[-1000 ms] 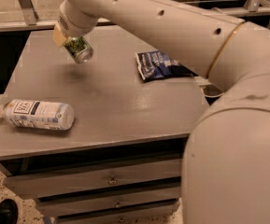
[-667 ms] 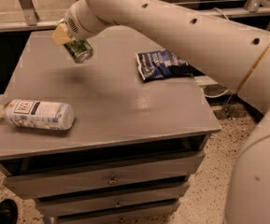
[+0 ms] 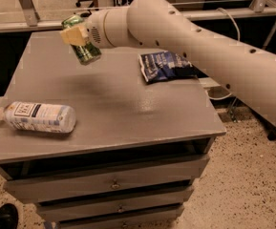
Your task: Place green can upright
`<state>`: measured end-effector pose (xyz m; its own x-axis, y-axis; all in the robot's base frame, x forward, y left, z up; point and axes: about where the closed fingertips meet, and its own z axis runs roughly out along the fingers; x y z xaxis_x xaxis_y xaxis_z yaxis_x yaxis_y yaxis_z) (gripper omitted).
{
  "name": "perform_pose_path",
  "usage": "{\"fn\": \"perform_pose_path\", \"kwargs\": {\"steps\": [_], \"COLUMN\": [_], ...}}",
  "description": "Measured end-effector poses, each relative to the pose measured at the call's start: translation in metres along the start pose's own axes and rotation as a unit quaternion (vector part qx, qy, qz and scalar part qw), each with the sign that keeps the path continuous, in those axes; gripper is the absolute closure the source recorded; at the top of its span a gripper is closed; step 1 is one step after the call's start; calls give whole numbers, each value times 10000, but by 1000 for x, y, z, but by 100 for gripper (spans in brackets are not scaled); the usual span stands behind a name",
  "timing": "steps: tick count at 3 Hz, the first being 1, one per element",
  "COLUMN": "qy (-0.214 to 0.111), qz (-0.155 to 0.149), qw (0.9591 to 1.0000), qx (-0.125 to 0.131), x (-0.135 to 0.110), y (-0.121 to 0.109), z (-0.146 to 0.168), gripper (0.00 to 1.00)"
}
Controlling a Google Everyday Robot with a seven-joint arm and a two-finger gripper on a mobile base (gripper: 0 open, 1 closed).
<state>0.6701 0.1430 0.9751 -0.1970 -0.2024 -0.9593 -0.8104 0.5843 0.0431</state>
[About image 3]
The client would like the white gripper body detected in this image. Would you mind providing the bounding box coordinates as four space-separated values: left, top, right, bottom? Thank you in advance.
86 10 108 48

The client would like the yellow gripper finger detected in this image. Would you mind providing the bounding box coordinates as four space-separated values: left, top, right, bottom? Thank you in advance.
60 23 89 46

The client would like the green soda can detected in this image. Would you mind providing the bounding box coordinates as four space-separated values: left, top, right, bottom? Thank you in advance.
61 14 101 65

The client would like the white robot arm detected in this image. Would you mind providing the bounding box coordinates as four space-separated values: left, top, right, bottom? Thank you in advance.
61 0 276 127

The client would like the black office chair base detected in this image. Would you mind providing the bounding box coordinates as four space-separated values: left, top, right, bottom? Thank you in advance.
74 0 99 18

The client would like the blue chip bag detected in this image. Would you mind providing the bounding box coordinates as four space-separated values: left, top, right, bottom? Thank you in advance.
138 51 197 83

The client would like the clear plastic water bottle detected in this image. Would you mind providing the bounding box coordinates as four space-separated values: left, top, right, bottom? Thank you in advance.
0 101 76 134

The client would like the grey drawer cabinet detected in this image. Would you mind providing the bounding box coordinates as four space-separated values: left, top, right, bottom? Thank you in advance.
0 23 227 229

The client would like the top grey drawer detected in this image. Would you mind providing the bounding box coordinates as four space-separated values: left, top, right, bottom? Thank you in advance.
4 155 209 203

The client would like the grey drawer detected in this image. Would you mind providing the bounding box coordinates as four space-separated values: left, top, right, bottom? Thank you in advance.
4 155 209 203
59 204 184 229
37 182 193 221

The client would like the grey metal railing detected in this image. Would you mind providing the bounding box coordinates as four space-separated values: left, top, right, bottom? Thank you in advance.
0 0 276 35

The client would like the middle grey drawer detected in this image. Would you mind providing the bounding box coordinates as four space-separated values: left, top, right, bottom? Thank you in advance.
37 182 193 221

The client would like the black shoe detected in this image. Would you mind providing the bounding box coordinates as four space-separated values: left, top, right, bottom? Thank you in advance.
0 203 18 229

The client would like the bottom grey drawer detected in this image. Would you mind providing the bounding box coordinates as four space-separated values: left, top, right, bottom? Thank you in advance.
59 204 184 229

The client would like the white cable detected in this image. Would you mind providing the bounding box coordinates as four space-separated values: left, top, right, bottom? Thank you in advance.
207 7 243 101

